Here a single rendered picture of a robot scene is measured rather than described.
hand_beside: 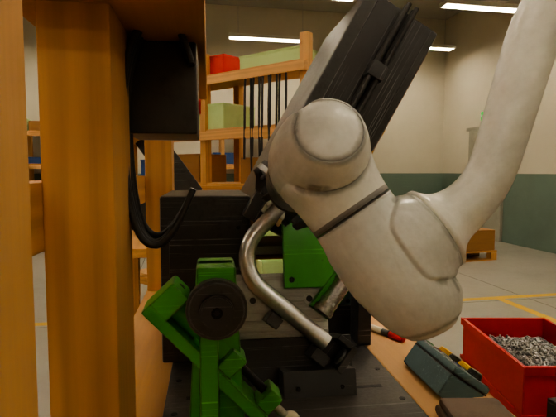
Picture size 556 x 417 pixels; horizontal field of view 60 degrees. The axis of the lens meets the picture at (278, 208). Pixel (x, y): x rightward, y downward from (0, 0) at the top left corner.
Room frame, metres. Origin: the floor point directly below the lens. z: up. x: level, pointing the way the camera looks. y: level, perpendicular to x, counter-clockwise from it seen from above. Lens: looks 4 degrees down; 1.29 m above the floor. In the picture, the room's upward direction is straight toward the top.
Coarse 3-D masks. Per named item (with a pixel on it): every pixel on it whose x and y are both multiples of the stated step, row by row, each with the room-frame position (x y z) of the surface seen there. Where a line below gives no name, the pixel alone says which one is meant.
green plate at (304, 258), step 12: (288, 228) 0.91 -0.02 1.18; (288, 240) 0.91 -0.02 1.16; (300, 240) 0.91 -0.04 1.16; (312, 240) 0.91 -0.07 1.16; (288, 252) 0.90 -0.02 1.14; (300, 252) 0.91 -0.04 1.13; (312, 252) 0.91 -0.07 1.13; (324, 252) 0.91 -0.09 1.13; (288, 264) 0.90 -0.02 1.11; (300, 264) 0.90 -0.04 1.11; (312, 264) 0.90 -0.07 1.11; (324, 264) 0.91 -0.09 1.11; (288, 276) 0.89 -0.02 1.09; (300, 276) 0.89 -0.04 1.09; (312, 276) 0.90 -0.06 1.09; (324, 276) 0.90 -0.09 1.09; (288, 288) 0.89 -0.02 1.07
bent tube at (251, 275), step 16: (272, 208) 0.89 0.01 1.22; (256, 224) 0.88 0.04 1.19; (272, 224) 0.88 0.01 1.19; (256, 240) 0.87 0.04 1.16; (240, 256) 0.86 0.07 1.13; (256, 272) 0.86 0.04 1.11; (256, 288) 0.85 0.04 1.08; (272, 288) 0.86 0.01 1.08; (272, 304) 0.84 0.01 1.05; (288, 304) 0.84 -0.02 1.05; (288, 320) 0.84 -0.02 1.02; (304, 320) 0.84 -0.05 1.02; (320, 336) 0.83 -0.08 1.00
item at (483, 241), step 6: (480, 228) 7.08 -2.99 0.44; (486, 228) 7.08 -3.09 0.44; (474, 234) 6.85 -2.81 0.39; (480, 234) 6.88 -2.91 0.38; (486, 234) 6.92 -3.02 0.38; (492, 234) 6.95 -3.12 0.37; (474, 240) 6.85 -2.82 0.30; (480, 240) 6.88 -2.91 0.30; (486, 240) 6.92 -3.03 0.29; (492, 240) 6.95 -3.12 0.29; (468, 246) 6.82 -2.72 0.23; (474, 246) 6.85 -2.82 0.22; (480, 246) 6.88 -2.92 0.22; (486, 246) 6.92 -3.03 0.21; (492, 246) 6.95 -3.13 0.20; (468, 252) 6.79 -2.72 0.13; (474, 252) 6.82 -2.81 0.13; (480, 252) 6.86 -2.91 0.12; (486, 252) 7.01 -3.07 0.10; (492, 252) 6.93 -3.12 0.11; (480, 258) 6.95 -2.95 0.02; (486, 258) 6.95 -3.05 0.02; (492, 258) 6.93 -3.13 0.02
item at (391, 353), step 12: (372, 336) 1.11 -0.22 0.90; (384, 336) 1.11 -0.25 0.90; (372, 348) 1.03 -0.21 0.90; (384, 348) 1.03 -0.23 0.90; (396, 348) 1.03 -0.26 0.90; (408, 348) 1.03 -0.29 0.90; (384, 360) 0.97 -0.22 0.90; (396, 360) 0.97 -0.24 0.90; (396, 372) 0.90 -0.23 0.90; (408, 372) 0.90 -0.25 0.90; (408, 384) 0.85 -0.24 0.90; (420, 384) 0.85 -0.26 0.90; (420, 396) 0.81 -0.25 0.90; (432, 396) 0.81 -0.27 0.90; (432, 408) 0.76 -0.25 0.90
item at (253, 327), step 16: (240, 288) 0.89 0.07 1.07; (304, 288) 0.90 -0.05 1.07; (320, 288) 0.91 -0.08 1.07; (256, 304) 0.89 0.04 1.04; (304, 304) 0.90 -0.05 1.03; (256, 320) 0.88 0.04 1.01; (320, 320) 0.89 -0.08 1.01; (240, 336) 0.87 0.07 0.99; (256, 336) 0.87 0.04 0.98; (272, 336) 0.88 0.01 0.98; (288, 336) 0.88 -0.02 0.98
